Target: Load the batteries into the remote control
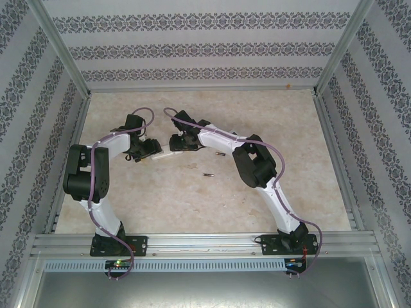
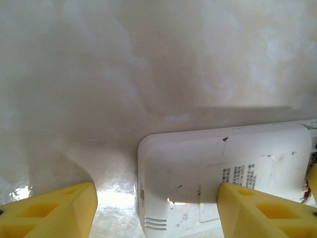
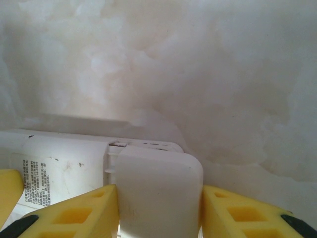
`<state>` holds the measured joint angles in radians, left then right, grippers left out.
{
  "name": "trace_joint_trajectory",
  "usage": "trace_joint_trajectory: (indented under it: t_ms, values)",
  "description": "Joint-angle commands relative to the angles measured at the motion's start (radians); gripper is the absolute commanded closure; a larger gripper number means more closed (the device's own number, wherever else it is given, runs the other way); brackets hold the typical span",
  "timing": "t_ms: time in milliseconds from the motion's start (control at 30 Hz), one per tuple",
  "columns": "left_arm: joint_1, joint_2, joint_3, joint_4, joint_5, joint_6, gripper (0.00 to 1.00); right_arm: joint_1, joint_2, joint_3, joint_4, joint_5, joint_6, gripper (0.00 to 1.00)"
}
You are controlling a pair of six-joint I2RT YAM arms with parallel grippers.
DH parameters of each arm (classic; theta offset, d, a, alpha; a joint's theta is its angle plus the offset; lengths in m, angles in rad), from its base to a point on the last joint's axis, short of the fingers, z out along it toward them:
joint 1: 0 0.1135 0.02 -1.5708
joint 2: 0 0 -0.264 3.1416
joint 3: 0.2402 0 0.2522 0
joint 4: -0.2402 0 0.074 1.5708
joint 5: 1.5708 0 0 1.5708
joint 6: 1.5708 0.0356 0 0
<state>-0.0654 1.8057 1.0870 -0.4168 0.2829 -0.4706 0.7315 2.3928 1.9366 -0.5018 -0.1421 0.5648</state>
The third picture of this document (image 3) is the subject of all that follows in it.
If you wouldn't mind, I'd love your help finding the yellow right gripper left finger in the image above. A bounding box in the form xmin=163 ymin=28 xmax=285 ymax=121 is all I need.
xmin=0 ymin=183 xmax=119 ymax=238

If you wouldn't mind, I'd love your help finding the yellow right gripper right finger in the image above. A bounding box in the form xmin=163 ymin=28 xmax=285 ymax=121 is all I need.
xmin=202 ymin=185 xmax=317 ymax=238

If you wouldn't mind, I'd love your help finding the white battery cover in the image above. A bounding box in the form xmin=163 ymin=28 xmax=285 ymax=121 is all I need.
xmin=115 ymin=145 xmax=205 ymax=238

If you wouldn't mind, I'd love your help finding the white remote with printed label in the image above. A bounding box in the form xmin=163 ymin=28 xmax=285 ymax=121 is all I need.
xmin=0 ymin=128 xmax=186 ymax=221

